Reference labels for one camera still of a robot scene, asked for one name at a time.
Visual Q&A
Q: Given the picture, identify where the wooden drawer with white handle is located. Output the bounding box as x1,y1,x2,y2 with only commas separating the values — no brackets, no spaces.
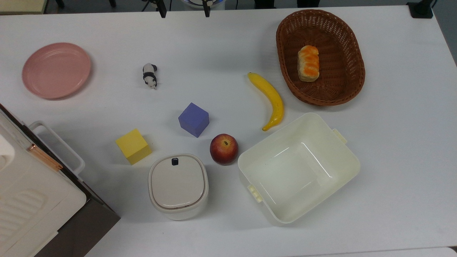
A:
22,121,86,177

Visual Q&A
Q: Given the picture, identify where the cream open plastic bin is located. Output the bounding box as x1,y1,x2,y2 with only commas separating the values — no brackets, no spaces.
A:
237,112,361,225

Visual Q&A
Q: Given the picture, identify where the dark brown drawer cabinet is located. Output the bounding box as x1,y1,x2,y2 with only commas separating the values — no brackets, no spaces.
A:
0,104,121,257

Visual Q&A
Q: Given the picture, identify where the white round base blue rim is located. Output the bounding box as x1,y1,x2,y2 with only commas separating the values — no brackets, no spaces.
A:
180,0,226,10

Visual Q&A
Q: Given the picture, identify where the small panda figurine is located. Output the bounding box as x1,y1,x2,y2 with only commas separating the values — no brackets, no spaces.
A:
142,63,159,90

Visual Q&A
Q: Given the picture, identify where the yellow banana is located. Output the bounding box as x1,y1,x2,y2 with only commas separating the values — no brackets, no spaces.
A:
247,72,285,132

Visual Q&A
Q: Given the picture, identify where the purple foam cube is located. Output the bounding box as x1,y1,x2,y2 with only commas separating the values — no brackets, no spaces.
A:
178,102,210,138

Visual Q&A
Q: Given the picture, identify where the orange glazed bread loaf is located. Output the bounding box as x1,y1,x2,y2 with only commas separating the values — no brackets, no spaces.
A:
297,45,320,82

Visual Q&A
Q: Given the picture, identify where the pink round plate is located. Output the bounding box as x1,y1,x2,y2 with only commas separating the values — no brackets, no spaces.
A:
21,42,92,100

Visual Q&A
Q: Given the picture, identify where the yellow foam cube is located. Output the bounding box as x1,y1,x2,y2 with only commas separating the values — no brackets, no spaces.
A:
115,128,153,165

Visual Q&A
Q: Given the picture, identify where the brown wicker basket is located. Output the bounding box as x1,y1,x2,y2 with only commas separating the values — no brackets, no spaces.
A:
276,9,366,106

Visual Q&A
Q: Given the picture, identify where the beige desk top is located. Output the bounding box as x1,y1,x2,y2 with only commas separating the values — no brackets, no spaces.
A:
0,0,49,15

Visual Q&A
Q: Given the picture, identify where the red apple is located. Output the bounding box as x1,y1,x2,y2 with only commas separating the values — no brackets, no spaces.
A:
210,133,239,166

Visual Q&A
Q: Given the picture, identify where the small white lidded bin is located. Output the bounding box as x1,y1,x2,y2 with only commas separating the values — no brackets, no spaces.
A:
148,153,209,221

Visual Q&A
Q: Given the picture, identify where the orange latch strip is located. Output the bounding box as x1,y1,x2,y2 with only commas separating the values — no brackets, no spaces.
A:
28,143,64,171

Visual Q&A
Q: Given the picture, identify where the black clamp mount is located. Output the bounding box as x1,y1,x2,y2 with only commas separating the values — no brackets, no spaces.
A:
406,0,434,19

